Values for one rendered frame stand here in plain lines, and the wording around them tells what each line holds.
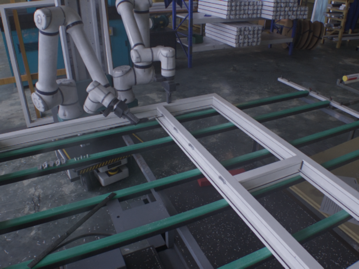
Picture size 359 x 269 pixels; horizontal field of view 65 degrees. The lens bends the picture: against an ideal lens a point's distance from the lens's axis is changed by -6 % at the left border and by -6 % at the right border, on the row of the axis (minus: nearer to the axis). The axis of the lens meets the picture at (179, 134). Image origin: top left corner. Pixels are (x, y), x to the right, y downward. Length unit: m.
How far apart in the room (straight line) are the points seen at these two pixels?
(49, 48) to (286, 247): 1.67
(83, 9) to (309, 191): 2.02
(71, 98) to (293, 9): 4.95
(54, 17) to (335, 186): 1.72
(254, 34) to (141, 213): 5.15
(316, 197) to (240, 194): 0.66
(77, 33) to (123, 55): 3.57
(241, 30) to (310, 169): 4.60
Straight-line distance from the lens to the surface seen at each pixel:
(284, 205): 1.73
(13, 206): 2.84
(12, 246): 2.50
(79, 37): 1.97
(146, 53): 1.89
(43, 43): 1.99
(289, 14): 6.29
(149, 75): 2.49
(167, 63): 1.82
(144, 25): 2.36
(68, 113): 2.36
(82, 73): 2.56
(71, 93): 2.31
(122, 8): 2.21
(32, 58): 5.32
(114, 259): 1.31
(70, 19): 1.98
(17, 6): 3.75
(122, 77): 2.44
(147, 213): 1.24
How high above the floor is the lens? 1.73
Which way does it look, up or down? 30 degrees down
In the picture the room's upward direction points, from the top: straight up
